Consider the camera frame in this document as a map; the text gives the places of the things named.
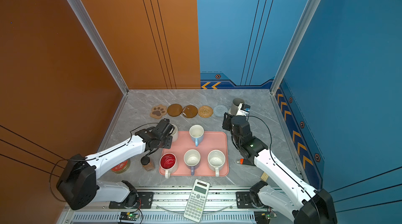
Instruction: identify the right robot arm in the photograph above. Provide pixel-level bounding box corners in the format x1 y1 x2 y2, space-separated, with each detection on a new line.
223 113 338 224

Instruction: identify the grey mug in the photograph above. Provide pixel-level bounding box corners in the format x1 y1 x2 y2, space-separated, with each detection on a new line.
228 98 245 115

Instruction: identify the circuit board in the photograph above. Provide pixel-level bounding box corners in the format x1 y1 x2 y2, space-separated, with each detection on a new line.
118 211 141 224
253 211 277 224

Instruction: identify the cream mug front right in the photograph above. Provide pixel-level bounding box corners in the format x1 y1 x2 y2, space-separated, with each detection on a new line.
207 150 226 177

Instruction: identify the red inside mug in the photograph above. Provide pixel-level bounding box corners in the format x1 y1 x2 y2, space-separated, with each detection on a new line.
159 153 179 179

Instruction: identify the orange black utility knife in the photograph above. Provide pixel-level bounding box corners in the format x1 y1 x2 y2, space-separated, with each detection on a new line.
236 159 254 166

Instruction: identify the red round tin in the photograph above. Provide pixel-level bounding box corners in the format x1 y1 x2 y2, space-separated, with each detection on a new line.
111 159 131 174

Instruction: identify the woven rattan coaster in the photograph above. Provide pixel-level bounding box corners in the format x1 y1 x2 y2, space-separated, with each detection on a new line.
198 105 214 118

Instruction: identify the light blue rope coaster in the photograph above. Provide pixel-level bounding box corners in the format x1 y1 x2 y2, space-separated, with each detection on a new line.
213 105 228 117

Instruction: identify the matte brown wooden coaster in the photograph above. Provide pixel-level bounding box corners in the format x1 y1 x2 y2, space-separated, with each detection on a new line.
167 103 183 117

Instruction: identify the aluminium frame post left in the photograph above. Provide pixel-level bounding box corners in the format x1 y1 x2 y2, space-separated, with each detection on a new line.
67 0 129 96

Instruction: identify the white calculator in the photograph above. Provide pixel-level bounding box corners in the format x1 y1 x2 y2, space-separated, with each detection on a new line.
184 179 210 223

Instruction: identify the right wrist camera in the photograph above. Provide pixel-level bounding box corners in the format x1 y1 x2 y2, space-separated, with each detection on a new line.
236 103 251 116

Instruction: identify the light blue mug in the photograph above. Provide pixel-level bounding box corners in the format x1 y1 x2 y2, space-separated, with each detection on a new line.
189 125 204 147

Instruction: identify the pink tray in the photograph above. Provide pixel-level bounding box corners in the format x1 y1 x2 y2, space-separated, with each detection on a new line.
162 131 229 177

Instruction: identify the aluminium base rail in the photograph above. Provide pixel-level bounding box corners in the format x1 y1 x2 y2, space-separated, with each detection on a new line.
57 187 291 224

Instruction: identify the right circuit board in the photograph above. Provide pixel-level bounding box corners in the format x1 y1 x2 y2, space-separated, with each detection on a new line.
253 211 277 224

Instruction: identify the left circuit board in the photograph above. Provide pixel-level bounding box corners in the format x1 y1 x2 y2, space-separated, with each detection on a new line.
118 211 141 224

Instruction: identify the aluminium frame post right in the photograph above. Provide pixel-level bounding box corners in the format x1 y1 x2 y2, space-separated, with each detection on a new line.
270 0 321 95

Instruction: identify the cork paw print coaster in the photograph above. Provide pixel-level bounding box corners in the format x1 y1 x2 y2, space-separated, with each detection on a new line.
149 104 167 119

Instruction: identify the white mug purple handle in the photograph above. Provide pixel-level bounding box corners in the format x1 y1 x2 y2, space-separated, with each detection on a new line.
184 149 201 176

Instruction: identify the spice jar black lid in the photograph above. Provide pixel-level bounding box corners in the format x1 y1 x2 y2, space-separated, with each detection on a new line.
140 156 155 171

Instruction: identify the glossy brown wooden coaster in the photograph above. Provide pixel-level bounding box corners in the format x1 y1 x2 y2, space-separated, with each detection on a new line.
182 105 198 118

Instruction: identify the small wooden block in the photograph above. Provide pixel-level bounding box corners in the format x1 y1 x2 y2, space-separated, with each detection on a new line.
260 172 269 182

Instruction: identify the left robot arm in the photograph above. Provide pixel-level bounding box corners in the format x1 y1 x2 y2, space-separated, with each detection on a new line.
56 118 176 210

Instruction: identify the aluminium frame post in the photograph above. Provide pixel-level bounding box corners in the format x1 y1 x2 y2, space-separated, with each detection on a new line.
67 0 129 96
270 0 321 95

